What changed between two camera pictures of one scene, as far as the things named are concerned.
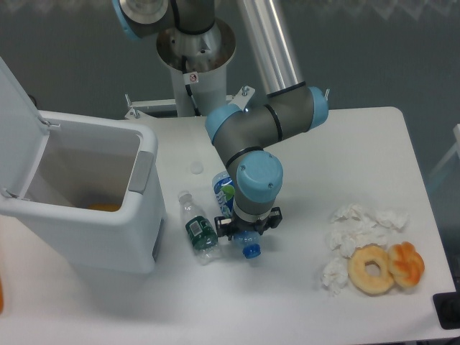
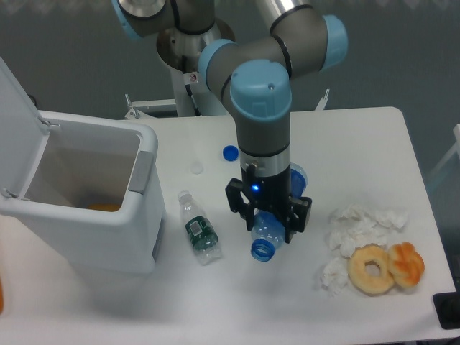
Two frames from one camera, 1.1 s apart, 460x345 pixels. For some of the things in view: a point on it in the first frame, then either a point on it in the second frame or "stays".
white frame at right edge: x=448 y=157 stays
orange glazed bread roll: x=406 y=264 stays
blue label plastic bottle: x=248 y=241 -> x=268 y=233
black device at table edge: x=447 y=305 stays
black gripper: x=223 y=228 -> x=270 y=193
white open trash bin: x=83 y=188 stays
